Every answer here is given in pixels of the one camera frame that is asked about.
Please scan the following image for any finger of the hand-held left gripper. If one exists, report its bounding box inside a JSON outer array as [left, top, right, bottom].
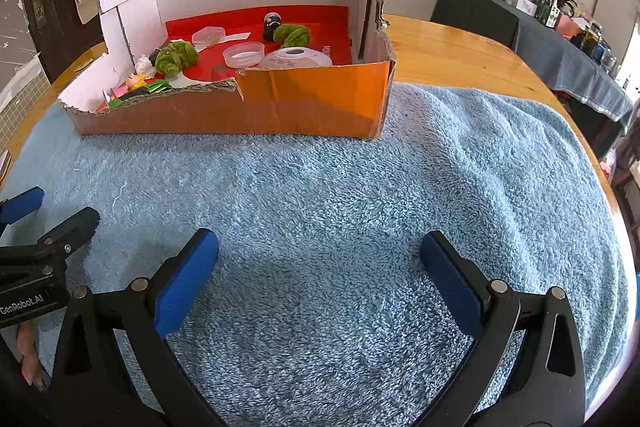
[[0, 207, 101, 279], [0, 187, 45, 225]]

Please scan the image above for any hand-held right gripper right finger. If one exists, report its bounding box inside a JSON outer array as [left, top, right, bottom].
[[420, 230, 587, 427]]

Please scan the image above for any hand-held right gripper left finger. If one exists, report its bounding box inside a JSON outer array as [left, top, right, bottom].
[[47, 228, 221, 427]]

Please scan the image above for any blonde doll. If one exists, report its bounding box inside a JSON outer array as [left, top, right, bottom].
[[102, 73, 148, 108]]

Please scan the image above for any green and black packet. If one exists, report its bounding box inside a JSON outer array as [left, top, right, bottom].
[[107, 79, 173, 108]]

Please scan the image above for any black roll with white tissue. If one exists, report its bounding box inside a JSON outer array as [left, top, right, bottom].
[[134, 48, 161, 75]]

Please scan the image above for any large green knitted plush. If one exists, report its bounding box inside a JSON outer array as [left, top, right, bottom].
[[154, 39, 200, 76]]

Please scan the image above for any orange cardboard box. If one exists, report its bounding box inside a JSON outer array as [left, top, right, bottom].
[[57, 0, 397, 140]]

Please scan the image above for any clear plastic lid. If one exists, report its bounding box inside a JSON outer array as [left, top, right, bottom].
[[191, 26, 227, 48]]

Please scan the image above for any clear plastic container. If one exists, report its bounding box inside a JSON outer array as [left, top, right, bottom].
[[222, 42, 265, 68]]

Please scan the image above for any pale pink round device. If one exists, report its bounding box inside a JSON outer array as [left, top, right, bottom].
[[258, 47, 333, 69]]

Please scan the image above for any small green knitted plush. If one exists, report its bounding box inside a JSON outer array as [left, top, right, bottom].
[[272, 23, 311, 48]]

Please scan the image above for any black-haired figurine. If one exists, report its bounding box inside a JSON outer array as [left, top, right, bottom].
[[262, 12, 283, 42]]

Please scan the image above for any person's left hand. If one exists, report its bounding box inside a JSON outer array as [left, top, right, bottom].
[[15, 322, 51, 391]]

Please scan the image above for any blue fluffy towel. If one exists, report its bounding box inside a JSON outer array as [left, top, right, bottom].
[[10, 82, 631, 427]]

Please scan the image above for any grey starry curtain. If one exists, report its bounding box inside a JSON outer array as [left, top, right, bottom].
[[0, 0, 38, 118]]

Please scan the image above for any side table with dark cloth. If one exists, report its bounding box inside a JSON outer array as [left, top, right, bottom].
[[430, 0, 635, 148]]

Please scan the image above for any group of bottles and boxes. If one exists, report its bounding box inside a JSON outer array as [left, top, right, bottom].
[[482, 0, 631, 82]]

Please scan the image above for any metal door handle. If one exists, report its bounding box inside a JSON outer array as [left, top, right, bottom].
[[30, 0, 55, 30]]

